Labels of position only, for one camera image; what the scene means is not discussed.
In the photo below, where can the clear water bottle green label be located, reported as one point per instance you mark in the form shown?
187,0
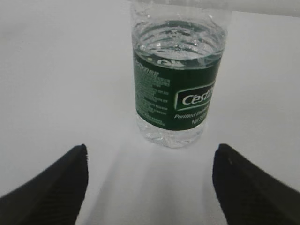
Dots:
177,49

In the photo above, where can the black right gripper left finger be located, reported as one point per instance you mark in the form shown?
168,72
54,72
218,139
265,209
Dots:
53,197

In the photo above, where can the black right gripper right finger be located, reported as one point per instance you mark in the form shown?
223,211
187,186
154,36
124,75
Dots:
248,195

